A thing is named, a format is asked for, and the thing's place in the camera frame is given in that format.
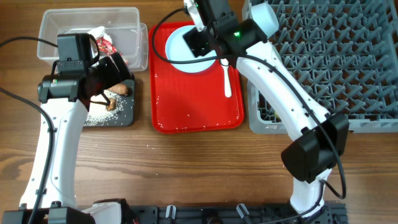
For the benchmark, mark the brown food scrap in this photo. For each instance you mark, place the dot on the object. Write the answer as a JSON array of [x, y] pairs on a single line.
[[112, 105]]

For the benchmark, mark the grey dishwasher rack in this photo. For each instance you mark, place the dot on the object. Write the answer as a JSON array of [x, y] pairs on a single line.
[[344, 54]]

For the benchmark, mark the white tissue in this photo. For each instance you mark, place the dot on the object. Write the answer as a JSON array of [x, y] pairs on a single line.
[[98, 32]]

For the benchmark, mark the red snack wrapper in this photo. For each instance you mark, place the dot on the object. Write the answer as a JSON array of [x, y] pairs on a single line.
[[108, 48]]

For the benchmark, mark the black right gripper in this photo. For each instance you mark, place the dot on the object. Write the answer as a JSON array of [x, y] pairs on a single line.
[[192, 40]]

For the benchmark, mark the white plastic spoon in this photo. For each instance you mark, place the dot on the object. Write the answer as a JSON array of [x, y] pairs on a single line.
[[227, 86]]

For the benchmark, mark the clear plastic bin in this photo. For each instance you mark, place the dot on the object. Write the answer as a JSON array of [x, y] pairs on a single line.
[[122, 24]]

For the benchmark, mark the orange carrot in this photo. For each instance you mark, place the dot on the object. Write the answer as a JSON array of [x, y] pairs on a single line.
[[120, 89]]

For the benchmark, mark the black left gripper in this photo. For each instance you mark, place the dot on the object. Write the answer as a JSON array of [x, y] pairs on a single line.
[[114, 76]]

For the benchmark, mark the black plastic tray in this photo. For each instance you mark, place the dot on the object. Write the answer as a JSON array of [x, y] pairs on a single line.
[[124, 109]]

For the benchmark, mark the red serving tray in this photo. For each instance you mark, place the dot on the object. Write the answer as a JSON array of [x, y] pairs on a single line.
[[183, 102]]

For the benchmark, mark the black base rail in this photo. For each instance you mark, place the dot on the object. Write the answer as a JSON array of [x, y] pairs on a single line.
[[330, 213]]

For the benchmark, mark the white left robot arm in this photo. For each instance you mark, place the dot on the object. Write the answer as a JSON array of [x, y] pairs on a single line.
[[65, 101]]

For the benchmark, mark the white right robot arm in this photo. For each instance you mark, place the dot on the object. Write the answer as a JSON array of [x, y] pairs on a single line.
[[318, 137]]

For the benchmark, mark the light blue bowl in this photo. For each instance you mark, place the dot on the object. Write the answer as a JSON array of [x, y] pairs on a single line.
[[264, 16]]

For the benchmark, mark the light blue plate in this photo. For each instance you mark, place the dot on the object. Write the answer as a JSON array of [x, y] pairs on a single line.
[[176, 49]]

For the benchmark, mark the yellow plastic cup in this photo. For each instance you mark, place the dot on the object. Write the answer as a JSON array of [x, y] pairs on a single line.
[[277, 116]]

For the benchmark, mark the pile of white rice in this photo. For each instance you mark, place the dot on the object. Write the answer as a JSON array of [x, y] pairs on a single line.
[[99, 115]]

